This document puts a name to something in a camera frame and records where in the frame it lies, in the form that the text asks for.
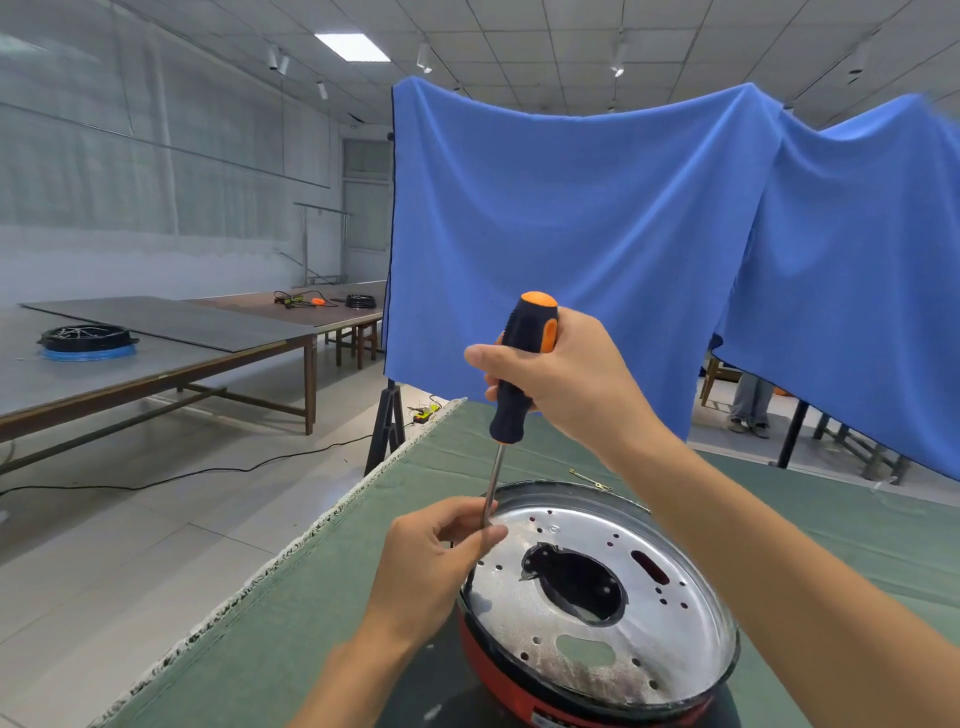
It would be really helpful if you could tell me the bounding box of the person's left hand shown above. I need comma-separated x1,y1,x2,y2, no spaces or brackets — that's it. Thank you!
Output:
363,495,510,655

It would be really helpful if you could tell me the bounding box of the person's right hand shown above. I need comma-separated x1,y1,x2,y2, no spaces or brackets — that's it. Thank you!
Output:
464,306,670,472

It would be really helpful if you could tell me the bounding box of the black and orange screwdriver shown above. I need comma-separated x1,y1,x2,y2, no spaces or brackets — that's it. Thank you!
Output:
463,290,561,594

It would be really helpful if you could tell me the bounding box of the person's right forearm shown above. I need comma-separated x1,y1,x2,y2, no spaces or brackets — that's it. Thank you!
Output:
611,421,960,728

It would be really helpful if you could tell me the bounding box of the person's left forearm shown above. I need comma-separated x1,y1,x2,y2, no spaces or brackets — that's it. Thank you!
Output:
288,621,450,728

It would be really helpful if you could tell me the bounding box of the red cooker base with silver plate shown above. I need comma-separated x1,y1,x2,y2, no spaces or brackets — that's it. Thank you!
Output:
455,480,742,728

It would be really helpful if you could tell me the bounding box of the black tripod stand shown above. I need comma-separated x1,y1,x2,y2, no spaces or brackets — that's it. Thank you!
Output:
364,378,407,478

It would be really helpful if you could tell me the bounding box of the green table cloth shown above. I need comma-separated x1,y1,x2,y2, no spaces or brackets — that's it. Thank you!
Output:
90,397,960,728

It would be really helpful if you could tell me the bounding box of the brown wooden table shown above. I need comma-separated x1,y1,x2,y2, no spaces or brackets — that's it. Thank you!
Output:
187,281,388,370

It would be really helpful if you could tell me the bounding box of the wooden chair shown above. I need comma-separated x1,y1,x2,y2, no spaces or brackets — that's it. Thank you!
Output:
699,352,744,410

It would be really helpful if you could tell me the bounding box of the blue hanging cloth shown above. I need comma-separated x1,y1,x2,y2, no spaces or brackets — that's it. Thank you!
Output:
708,93,960,483
382,75,785,444

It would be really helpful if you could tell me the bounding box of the black stand pole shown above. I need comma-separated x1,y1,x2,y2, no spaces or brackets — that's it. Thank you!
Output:
775,400,811,471

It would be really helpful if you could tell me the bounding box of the white door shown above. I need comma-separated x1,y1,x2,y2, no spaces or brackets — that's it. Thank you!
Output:
341,137,393,285

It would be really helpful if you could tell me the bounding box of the dark grey board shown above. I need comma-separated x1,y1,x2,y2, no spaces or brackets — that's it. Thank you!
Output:
20,295,322,354

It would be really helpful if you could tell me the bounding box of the long grey top table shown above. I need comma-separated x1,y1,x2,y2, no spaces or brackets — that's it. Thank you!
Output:
0,303,321,477

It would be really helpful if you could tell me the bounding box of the black round cooker base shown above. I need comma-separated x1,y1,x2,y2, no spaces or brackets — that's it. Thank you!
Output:
37,324,141,354

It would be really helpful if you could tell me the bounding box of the ceiling light panel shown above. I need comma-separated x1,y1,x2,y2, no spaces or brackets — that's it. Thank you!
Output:
314,32,392,63

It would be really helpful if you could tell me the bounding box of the black floor cable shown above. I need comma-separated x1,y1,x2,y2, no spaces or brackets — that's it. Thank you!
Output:
0,421,417,499

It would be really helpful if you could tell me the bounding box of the metal railing frame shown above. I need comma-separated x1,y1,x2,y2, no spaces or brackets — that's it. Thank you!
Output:
273,201,354,288

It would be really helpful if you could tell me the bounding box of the blue ring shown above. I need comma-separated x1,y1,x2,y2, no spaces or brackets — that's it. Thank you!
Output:
40,345,138,363

